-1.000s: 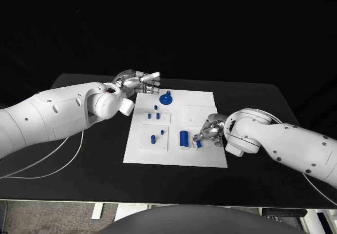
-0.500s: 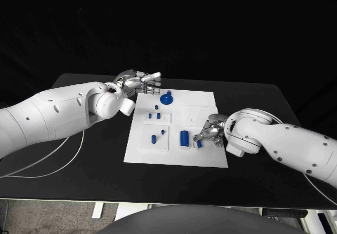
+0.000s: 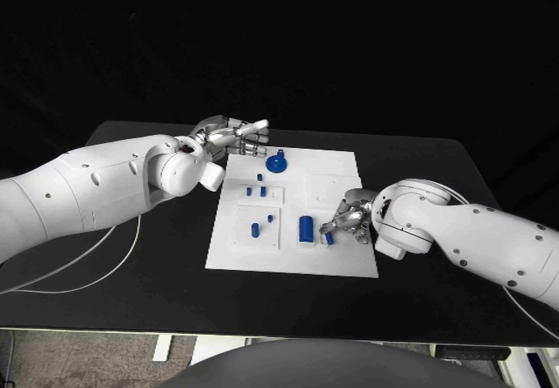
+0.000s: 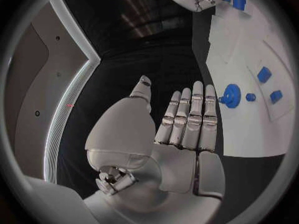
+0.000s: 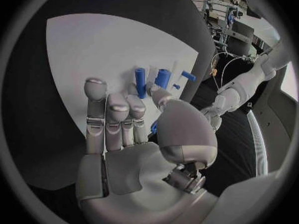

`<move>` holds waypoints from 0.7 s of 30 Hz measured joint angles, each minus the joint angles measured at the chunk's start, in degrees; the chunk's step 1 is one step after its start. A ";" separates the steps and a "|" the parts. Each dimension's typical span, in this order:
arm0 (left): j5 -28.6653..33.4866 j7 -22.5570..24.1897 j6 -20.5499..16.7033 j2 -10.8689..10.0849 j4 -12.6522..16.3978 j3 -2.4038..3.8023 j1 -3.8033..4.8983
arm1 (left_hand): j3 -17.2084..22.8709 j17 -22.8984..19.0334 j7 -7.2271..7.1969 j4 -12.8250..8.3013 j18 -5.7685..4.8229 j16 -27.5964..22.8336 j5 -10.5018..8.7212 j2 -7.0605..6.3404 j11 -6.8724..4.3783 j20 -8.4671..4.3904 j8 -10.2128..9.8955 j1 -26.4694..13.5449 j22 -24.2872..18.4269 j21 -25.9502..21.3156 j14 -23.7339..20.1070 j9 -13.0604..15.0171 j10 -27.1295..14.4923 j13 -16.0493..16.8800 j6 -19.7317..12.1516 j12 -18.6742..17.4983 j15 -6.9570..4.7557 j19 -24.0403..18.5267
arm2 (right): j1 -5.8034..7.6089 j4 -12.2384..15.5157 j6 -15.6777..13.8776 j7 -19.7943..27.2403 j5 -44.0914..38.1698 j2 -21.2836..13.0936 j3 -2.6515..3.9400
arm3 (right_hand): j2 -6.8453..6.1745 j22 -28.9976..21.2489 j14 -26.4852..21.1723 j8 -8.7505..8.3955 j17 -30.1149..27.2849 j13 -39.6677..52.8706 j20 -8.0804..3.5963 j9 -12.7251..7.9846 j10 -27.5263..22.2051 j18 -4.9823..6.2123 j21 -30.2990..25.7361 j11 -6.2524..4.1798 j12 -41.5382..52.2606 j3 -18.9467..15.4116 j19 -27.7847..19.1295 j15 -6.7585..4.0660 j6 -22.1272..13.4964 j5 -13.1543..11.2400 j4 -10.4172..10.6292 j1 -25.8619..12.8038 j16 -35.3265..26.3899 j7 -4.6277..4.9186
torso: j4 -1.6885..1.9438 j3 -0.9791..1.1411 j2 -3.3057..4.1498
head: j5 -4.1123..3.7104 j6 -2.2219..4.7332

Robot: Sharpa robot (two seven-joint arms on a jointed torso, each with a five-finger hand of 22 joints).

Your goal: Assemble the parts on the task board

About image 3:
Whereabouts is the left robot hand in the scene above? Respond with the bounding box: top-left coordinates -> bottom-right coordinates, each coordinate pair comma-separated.
187,114 -> 271,162

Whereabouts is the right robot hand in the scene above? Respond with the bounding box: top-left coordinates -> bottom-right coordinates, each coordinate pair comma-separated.
318,188 -> 380,245

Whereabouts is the white task board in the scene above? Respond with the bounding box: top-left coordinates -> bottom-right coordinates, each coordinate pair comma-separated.
203,145 -> 380,279

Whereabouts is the large blue cylinder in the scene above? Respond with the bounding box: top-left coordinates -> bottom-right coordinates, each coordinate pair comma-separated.
298,215 -> 315,243

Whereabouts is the blue gear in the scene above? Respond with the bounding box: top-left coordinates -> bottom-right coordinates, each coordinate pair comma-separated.
264,154 -> 289,174

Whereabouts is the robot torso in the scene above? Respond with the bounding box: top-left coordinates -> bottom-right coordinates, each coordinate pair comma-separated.
156,338 -> 517,388

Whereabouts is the black control box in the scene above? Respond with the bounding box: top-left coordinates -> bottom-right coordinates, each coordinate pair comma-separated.
435,344 -> 513,361

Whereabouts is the white table leg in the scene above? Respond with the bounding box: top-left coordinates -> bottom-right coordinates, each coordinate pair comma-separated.
151,334 -> 174,362

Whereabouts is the white cable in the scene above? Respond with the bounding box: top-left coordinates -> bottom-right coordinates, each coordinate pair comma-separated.
26,213 -> 143,295
0,224 -> 118,296
501,286 -> 559,341

